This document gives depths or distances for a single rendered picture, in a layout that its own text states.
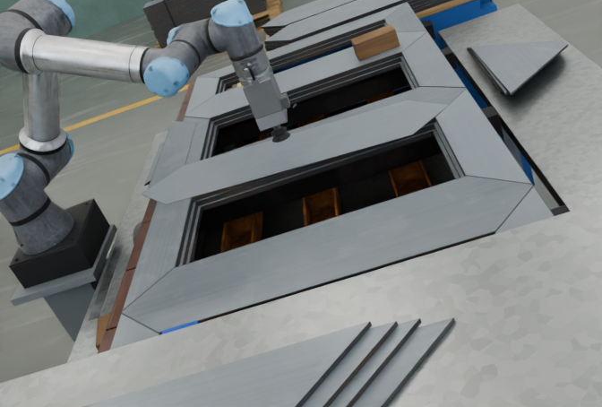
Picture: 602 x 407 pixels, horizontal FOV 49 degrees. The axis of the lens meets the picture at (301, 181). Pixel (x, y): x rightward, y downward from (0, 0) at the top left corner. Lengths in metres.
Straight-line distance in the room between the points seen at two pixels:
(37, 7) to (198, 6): 4.44
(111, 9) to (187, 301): 8.01
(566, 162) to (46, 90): 1.18
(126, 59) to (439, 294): 0.89
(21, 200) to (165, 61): 0.65
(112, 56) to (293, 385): 0.93
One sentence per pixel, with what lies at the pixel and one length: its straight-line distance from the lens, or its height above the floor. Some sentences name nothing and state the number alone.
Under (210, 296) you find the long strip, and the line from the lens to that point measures 1.16.
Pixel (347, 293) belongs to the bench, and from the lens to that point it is 0.70.
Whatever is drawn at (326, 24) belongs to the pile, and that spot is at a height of 0.85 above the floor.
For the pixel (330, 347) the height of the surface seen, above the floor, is 1.07.
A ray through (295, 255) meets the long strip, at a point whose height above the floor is 0.85.
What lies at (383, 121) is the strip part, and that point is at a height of 0.85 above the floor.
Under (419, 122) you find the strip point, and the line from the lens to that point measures 1.44.
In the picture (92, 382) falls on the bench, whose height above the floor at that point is 1.05.
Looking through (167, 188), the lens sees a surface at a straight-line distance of 1.60.
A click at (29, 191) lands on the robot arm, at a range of 1.81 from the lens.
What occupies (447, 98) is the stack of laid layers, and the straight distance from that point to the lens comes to 1.51.
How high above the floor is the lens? 1.48
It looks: 27 degrees down
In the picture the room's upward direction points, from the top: 22 degrees counter-clockwise
